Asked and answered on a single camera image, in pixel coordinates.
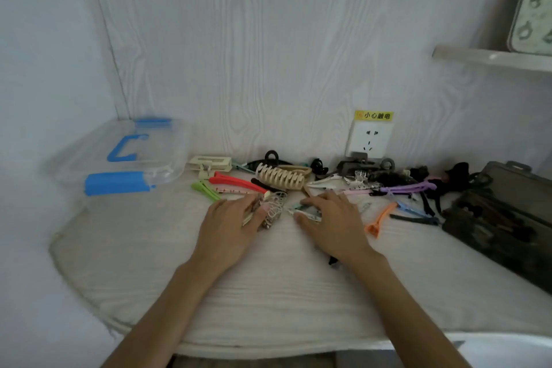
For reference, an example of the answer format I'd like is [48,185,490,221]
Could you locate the person's left hand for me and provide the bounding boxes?
[193,193,268,272]

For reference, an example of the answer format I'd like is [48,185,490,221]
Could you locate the person's right hand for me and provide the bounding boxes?
[295,190,381,268]

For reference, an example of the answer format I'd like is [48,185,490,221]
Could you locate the striped hair clip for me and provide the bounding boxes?
[241,196,265,227]

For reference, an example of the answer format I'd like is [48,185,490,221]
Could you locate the green clear hair clip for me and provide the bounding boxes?
[288,204,323,224]

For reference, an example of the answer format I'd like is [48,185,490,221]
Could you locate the person's right forearm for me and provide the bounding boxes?
[345,252,472,368]

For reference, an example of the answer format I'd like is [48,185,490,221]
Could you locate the person's left forearm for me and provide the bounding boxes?
[101,256,216,368]

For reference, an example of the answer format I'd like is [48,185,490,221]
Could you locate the red duckbill hair clip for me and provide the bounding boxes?
[209,171,269,197]

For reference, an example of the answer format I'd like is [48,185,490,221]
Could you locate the green duckbill hair clip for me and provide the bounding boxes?
[191,181,223,203]

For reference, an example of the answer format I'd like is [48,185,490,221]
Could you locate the large cream claw clip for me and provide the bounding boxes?
[255,163,312,192]

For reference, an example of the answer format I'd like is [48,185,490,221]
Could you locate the white pointed hair clip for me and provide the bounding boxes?
[307,173,346,190]

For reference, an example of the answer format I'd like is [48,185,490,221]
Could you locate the cream rectangular hair clip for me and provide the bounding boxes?
[188,155,233,179]

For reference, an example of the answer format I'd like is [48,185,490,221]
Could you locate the black banana hair clip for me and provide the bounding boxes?
[247,149,303,171]

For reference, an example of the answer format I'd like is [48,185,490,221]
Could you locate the orange duckbill hair clip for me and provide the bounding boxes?
[364,202,398,238]

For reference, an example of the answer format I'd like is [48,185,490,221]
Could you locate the small clear claw clip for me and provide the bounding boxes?
[345,169,368,188]

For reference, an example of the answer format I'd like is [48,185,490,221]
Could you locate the dark grey claw clip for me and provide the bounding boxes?
[336,157,396,177]

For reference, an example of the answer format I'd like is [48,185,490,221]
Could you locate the purple duckbill hair clip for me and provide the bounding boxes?
[379,181,437,197]

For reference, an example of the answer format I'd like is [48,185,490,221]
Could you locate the blue duckbill hair clip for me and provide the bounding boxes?
[390,201,441,226]

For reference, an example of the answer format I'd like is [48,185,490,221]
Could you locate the pile of black hair accessories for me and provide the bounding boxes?
[369,162,494,215]

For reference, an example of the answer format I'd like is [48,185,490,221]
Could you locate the yellow warning sticker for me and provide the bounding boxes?
[354,110,394,123]

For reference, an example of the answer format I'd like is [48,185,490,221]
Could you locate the dark translucent storage case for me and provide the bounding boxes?
[442,160,552,296]

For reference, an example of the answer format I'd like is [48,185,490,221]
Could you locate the green patterned board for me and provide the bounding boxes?
[506,0,552,56]

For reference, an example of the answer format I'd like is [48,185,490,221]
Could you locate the silver wire claw clip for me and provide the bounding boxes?
[259,191,288,230]

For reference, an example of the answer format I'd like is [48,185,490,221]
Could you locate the white wall socket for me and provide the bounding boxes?
[344,119,394,160]

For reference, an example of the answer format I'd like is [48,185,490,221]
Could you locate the clear storage box blue handle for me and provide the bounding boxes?
[42,117,191,210]

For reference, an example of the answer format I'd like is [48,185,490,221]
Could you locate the white wall shelf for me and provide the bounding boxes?
[432,45,552,74]

